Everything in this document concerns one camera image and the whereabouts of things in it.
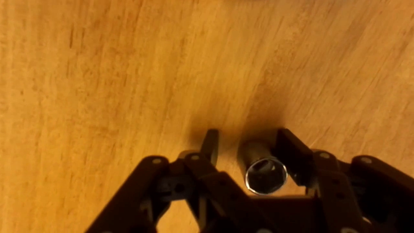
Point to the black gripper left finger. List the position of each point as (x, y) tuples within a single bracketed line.
[(181, 189)]

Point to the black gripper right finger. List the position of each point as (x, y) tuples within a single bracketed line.
[(344, 186)]

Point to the silver metal socket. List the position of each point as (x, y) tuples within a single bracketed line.
[(264, 170)]

